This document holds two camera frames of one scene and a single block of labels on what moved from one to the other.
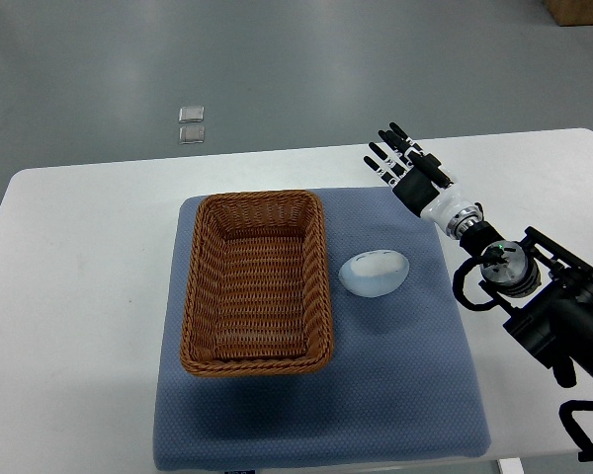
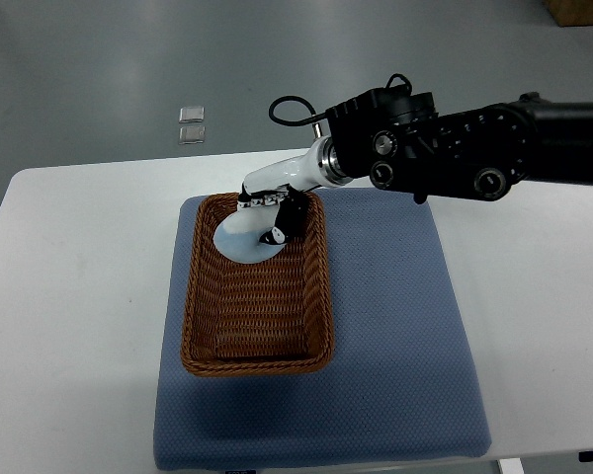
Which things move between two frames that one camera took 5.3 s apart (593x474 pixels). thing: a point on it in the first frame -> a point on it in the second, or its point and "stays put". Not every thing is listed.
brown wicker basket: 258,295 stays put
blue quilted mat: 402,384 stays put
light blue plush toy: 375,273 -> 237,236
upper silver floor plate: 195,114 stays put
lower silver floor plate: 191,134 stays put
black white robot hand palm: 438,205 -> 284,184
